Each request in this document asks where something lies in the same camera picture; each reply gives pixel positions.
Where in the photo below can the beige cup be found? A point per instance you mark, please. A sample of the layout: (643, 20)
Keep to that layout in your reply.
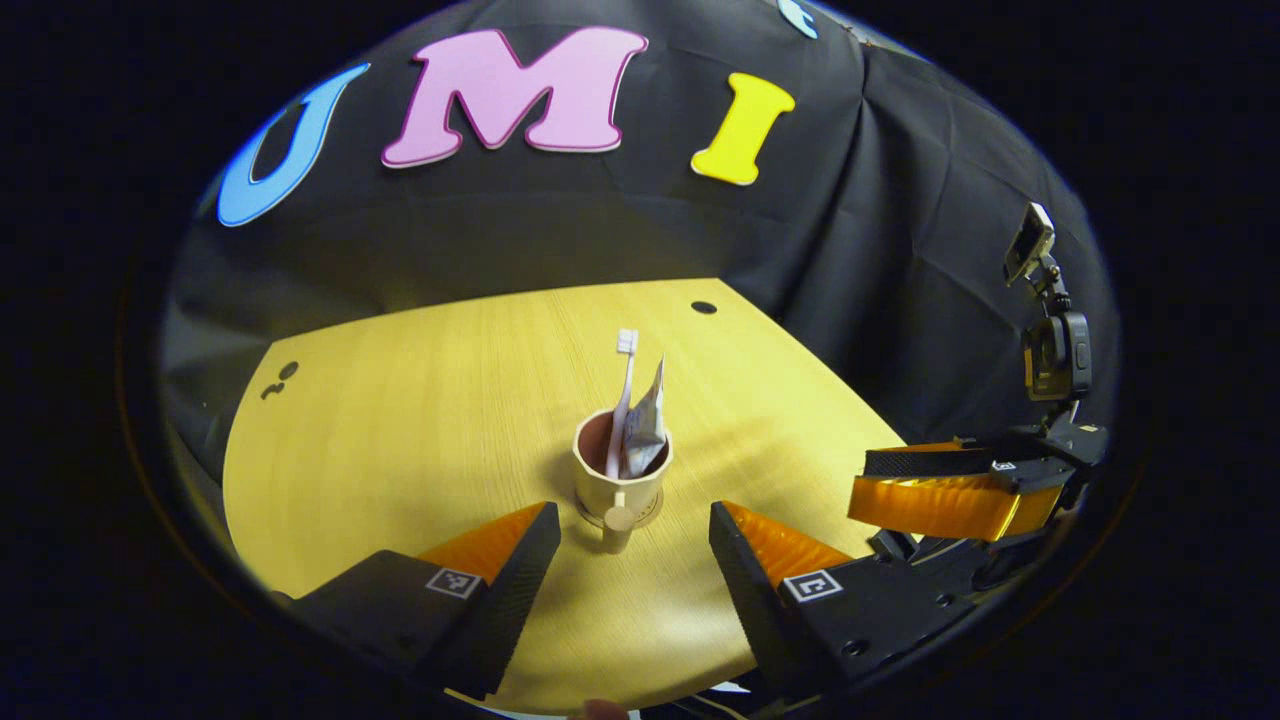
(610, 490)

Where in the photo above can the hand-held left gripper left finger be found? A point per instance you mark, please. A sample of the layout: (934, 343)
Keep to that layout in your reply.
(505, 600)

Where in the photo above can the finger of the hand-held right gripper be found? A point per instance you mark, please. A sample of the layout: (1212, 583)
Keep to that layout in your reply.
(940, 505)

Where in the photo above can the white toothbrush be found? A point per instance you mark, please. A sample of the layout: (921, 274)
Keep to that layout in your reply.
(626, 380)

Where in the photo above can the black backdrop cloth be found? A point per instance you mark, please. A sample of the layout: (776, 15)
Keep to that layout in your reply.
(600, 220)

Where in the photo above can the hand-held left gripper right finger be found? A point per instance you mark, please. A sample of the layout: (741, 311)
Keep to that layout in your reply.
(760, 600)

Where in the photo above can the wooden desktop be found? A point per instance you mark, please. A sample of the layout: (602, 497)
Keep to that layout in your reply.
(420, 440)

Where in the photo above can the black desk grommet pair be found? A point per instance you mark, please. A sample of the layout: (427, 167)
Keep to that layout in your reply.
(288, 371)

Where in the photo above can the white toothpaste tube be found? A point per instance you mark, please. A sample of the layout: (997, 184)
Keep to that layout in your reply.
(645, 425)

